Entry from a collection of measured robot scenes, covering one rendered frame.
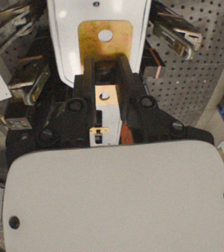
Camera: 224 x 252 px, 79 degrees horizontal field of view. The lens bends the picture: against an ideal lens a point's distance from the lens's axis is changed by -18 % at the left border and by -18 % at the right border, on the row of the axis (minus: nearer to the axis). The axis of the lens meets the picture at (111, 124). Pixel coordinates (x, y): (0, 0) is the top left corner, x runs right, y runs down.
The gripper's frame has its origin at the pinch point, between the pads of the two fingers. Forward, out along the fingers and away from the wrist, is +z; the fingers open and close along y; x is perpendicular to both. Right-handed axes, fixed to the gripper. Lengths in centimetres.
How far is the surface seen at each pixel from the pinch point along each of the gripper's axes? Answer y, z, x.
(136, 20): 8.8, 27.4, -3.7
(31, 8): -13.1, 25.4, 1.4
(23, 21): -13.5, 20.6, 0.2
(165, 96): 42, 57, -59
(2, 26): -14.1, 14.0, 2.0
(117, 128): 7, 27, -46
